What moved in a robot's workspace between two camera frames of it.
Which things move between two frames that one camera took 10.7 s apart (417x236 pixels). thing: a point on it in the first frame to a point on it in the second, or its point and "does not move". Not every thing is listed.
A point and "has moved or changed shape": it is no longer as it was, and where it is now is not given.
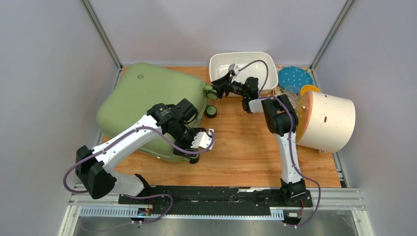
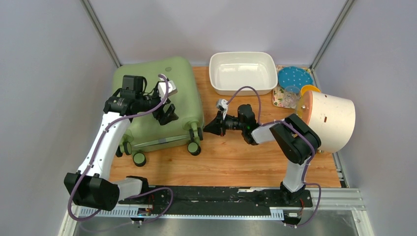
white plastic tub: [220, 62] does not move
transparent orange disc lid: [304, 111] does not move
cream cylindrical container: [331, 123] does not move
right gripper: [224, 83] to [217, 126]
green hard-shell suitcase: [139, 87] has moved or changed shape
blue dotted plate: [294, 76] does not move
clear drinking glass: [293, 93] does not move
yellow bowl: [309, 87] does not move
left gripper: [187, 146] to [164, 118]
